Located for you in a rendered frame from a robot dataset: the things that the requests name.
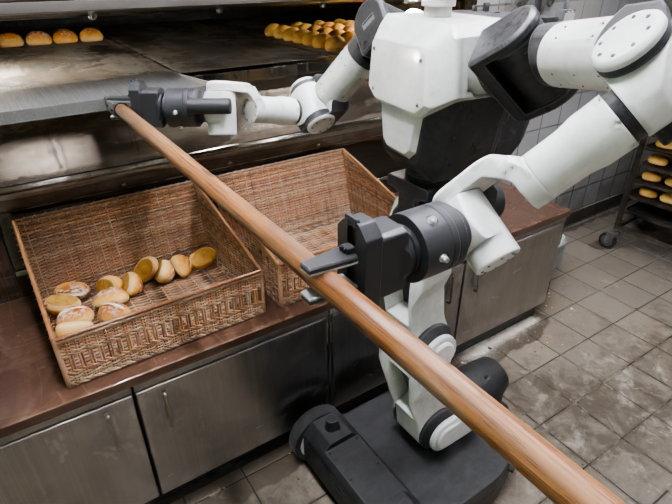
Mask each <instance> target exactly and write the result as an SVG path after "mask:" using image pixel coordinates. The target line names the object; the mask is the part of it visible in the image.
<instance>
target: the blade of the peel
mask: <svg viewBox="0 0 672 504"><path fill-rule="evenodd" d="M134 78H136V79H137V80H143V81H144V82H145V84H146V85H147V87H162V88H163V89H164V93H165V90H166V89H167V88H198V89H199V90H200V91H201V92H202V93H205V91H206V84H207V83H208V82H209V81H206V80H202V79H198V78H195V77H191V76H188V75H184V74H180V73H177V72H175V71H174V72H165V73H156V74H147V75H139V76H130V77H121V78H112V79H103V80H95V81H86V82H77V83H68V84H59V85H51V86H42V87H33V88H24V89H15V90H7V91H0V126H1V125H8V124H15V123H22V122H29V121H36V120H43V119H50V118H57V117H64V116H71V115H78V114H85V113H92V112H99V111H106V110H107V109H106V104H105V100H104V96H110V95H119V96H123V95H128V94H129V93H128V88H129V82H131V81H130V80H132V79H134Z"/></svg>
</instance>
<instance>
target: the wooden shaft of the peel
mask: <svg viewBox="0 0 672 504"><path fill-rule="evenodd" d="M115 113H116V114H117V115H118V116H119V117H120V118H121V119H122V120H123V121H125V122H126V123H127V124H128V125H129V126H130V127H131V128H132V129H134V130H135V131H136V132H137V133H138V134H139V135H140V136H141V137H143V138H144V139H145V140H146V141H147V142H148V143H149V144H150V145H152V146H153V147H154V148H155V149H156V150H157V151H158V152H159V153H161V154H162V155H163V156H164V157H165V158H166V159H167V160H168V161H170V162H171V163H172V164H173V165H174V166H175V167H176V168H177V169H179V170H180V171H181V172H182V173H183V174H184V175H185V176H186V177H188V178H189V179H190V180H191V181H192V182H193V183H194V184H195V185H197V186H198V187H199V188H200V189H201V190H202V191H203V192H204V193H206V194H207V195H208V196H209V197H210V198H211V199H212V200H213V201H215V202H216V203H217V204H218V205H219V206H220V207H221V208H222V209H224V210H225V211H226V212H227V213H228V214H229V215H230V216H231V217H233V218H234V219H235V220H236V221H237V222H238V223H239V224H240V225H242V226H243V227H244V228H245V229H246V230H247V231H248V232H249V233H251V234H252V235H253V236H254V237H255V238H256V239H257V240H258V241H260V242H261V243H262V244H263V245H264V246H265V247H266V248H267V249H269V250H270V251H271V252H272V253H273V254H274V255H275V256H276V257H278V258H279V259H280V260H281V261H282V262H283V263H284V264H285V265H287V266H288V267H289V268H290V269H291V270H292V271H293V272H294V273H296V274H297V275H298V276H299V277H300V278H301V279H302V280H303V281H305V282H306V283H307V284H308V285H309V286H310V287H311V288H312V289H314V290H315V291H316V292H317V293H318V294H319V295H320V296H321V297H323V298H324V299H325V300H326V301H327V302H328V303H329V304H330V305H332V306H333V307H334V308H335V309H336V310H337V311H338V312H339V313H341V314H342V315H343V316H344V317H345V318H346V319H347V320H348V321H350V322H351V323H352V324H353V325H354V326H355V327H356V328H357V329H359V330H360V331H361V332H362V333H363V334H364V335H365V336H366V337H368V338H369V339H370V340H371V341H372V342H373V343H374V344H375V345H377V346H378V347H379V348H380V349H381V350H382V351H383V352H384V353H386V354H387V355H388V356H389V357H390V358H391V359H392V360H393V361H395V362H396V363H397V364H398V365H399V366H400V367H401V368H402V369H404V370H405V371H406V372H407V373H408V374H409V375H410V376H411V377H413V378H414V379H415V380H416V381H417V382H418V383H419V384H420V385H422V386H423V387H424V388H425V389H426V390H427V391H428V392H429V393H431V394H432V395H433V396H434V397H435V398H436V399H437V400H438V401H440V402H441V403H442V404H443V405H444V406H445V407H446V408H447V409H449V410H450V411H451V412H452V413H453V414H454V415H455V416H456V417H458V418H459V419H460V420H461V421H462V422H463V423H464V424H465V425H467V426H468V427H469V428H470V429H471V430H472V431H473V432H474V433H476V434H477V435H478V436H479V437H480V438H481V439H482V440H483V441H485V442H486V443H487V444H488V445H489V446H490V447H491V448H492V449H494V450H495V451H496V452H497V453H498V454H499V455H500V456H501V457H502V458H504V459H505V460H506V461H507V462H508V463H509V464H510V465H511V466H513V467H514V468H515V469H516V470H517V471H518V472H519V473H520V474H522V475H523V476H524V477H525V478H526V479H527V480H528V481H529V482H531V483H532V484H533V485H534V486H535V487H536V488H537V489H538V490H540V491H541V492H542V493H543V494H544V495H545V496H546V497H547V498H549V499H550V500H551V501H552V502H553V503H554V504H626V503H625V502H623V501H622V500H621V499H620V498H618V497H617V496H616V495H615V494H613V493H612V492H611V491H610V490H608V489H607V488H606V487H605V486H603V485H602V484H601V483H600V482H598V481H597V480H596V479H594V478H593V477H592V476H591V475H589V474H588V473H587V472H586V471H584V470H583V469H582V468H581V467H579V466H578V465H577V464H576V463H574V462H573V461H572V460H571V459H569V458H568V457H567V456H566V455H564V454H563V453H562V452H561V451H559V450H558V449H557V448H556V447H554V446H553V445H552V444H551V443H549V442H548V441H547V440H546V439H544V438H543V437H542V436H541V435H539V434H538V433H537V432H535V431H534V430H533V429H532V428H530V427H529V426H528V425H527V424H525V423H524V422H523V421H522V420H520V419H519V418H518V417H517V416H515V415H514V414H513V413H512V412H510V411H509V410H508V409H507V408H505V407H504V406H503V405H502V404H500V403H499V402H498V401H497V400H495V399H494V398H493V397H492V396H490V395H489V394H488V393H487V392H485V391H484V390H483V389H482V388H480V387H479V386H478V385H477V384H475V383H474V382H473V381H471V380H470V379H469V378H468V377H466V376H465V375H464V374H463V373H461V372H460V371H459V370H458V369H456V368H455V367H454V366H453V365H451V364H450V363H449V362H448V361H446V360H445V359H444V358H443V357H441V356H440V355H439V354H438V353H436V352H435V351H434V350H433V349H431V348H430V347H429V346H428V345H426V344H425V343H424V342H423V341H421V340H420V339H419V338H418V337H416V336H415V335H414V334H412V333H411V332H410V331H409V330H407V329H406V328H405V327H404V326H402V325H401V324H400V323H399V322H397V321H396V320H395V319H394V318H392V317H391V316H390V315H389V314H387V313H386V312H385V311H384V310H382V309H381V308H380V307H379V306H377V305H376V304H375V303H374V302H372V301H371V300H370V299H369V298H367V297H366V296H365V295H364V294H362V293H361V292H360V291H359V290H357V289H356V288H355V287H354V286H352V285H351V284H350V283H348V282H347V281H346V280H345V279H343V278H342V277H341V276H340V275H338V274H337V273H336V272H335V271H330V272H327V273H323V274H319V275H316V276H312V277H308V276H307V275H306V274H305V273H304V272H302V271H301V270H300V263H301V262H303V261H306V260H308V259H310V258H313V257H315V255H313V254H312V253H311V252H310V251H308V250H307V249H306V248H305V247H303V246H302V245H301V244H300V243H298V242H297V241H296V240H295V239H293V238H292V237H291V236H289V235H288V234H287V233H286V232H284V231H283V230H282V229H281V228H279V227H278V226H277V225H276V224H274V223H273V222H272V221H271V220H269V219H268V218H267V217H266V216H264V215H263V214H262V213H261V212H259V211H258V210H257V209H256V208H254V207H253V206H252V205H251V204H249V203H248V202H247V201H246V200H244V199H243V198H242V197H241V196H239V195H238V194H237V193H236V192H234V191H233V190H232V189H231V188H229V187H228V186H227V185H225V184H224V183H223V182H222V181H220V180H219V179H218V178H217V177H215V176H214V175H213V174H212V173H210V172H209V171H208V170H207V169H205V168H204V167H203V166H202V165H200V164H199V163H198V162H197V161H195V160H194V159H193V158H192V157H190V156H189V155H188V154H187V153H185V152H184V151H183V150H182V149H180V148H179V147H178V146H177V145H175V144H174V143H173V142H172V141H170V140H169V139H168V138H166V137H165V136H164V135H163V134H161V133H160V132H159V131H158V130H156V129H155V128H154V127H153V126H151V125H150V124H149V123H148V122H146V121H145V120H144V119H143V118H141V117H140V116H139V115H138V114H136V113H135V112H134V111H133V110H131V109H130V108H129V107H128V106H126V105H125V104H118V105H117V106H116V107H115Z"/></svg>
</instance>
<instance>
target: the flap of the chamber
mask: <svg viewBox="0 0 672 504"><path fill-rule="evenodd" d="M365 1H366V0H66V1H38V2H10V3H0V21H12V20H32V19H51V18H71V17H89V16H88V15H89V14H91V13H95V14H96V15H97V16H110V15H130V14H150V13H169V12H189V11H209V10H216V9H217V7H221V8H222V9H223V10H228V9H248V8H268V7H287V6H307V5H320V4H321V2H325V3H326V5H327V4H346V3H364V2H365Z"/></svg>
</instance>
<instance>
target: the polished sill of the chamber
mask: <svg viewBox="0 0 672 504"><path fill-rule="evenodd" d="M336 58H337V56H335V57H326V58H317V59H308V60H299V61H290V62H281V63H271V64H262V65H253V66H244V67H235V68H226V69H217V70H208V71H198V72H189V73H180V74H184V75H188V76H191V77H195V78H198V79H202V80H206V81H233V82H251V81H259V80H267V79H275V78H283V77H291V76H299V75H307V74H315V73H323V72H326V70H327V69H328V68H329V67H330V65H331V64H332V63H333V61H334V60H335V59H336Z"/></svg>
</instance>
